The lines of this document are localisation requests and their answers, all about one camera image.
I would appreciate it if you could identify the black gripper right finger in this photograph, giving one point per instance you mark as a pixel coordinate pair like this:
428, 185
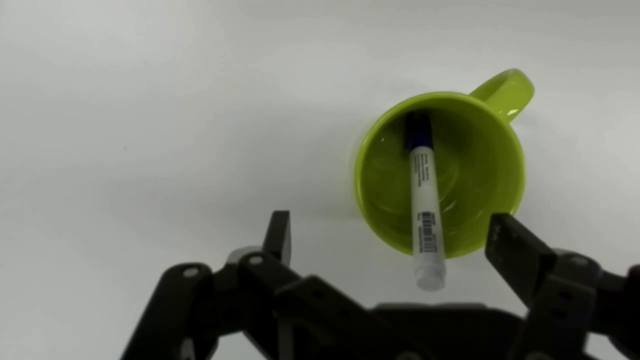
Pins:
521, 257

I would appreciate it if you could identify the white marker with black cap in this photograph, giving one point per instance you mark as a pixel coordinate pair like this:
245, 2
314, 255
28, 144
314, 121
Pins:
424, 207

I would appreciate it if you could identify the lime green mug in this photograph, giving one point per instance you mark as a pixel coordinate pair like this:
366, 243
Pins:
480, 173

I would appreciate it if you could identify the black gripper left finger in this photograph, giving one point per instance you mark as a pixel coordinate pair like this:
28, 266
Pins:
277, 237

